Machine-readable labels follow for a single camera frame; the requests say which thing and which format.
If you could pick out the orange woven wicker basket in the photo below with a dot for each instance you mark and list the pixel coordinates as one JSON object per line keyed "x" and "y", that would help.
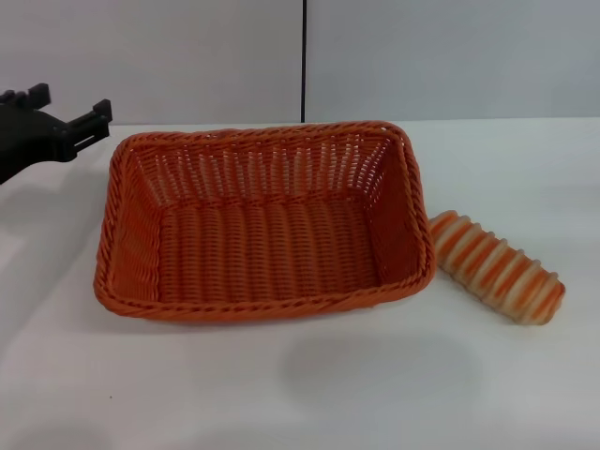
{"x": 262, "y": 253}

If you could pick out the striped long bread loaf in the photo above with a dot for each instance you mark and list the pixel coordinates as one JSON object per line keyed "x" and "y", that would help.
{"x": 497, "y": 272}

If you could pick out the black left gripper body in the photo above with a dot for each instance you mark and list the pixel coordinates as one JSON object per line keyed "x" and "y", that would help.
{"x": 28, "y": 138}

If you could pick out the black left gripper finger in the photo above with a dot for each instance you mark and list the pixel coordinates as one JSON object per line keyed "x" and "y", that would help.
{"x": 33, "y": 96}
{"x": 89, "y": 124}

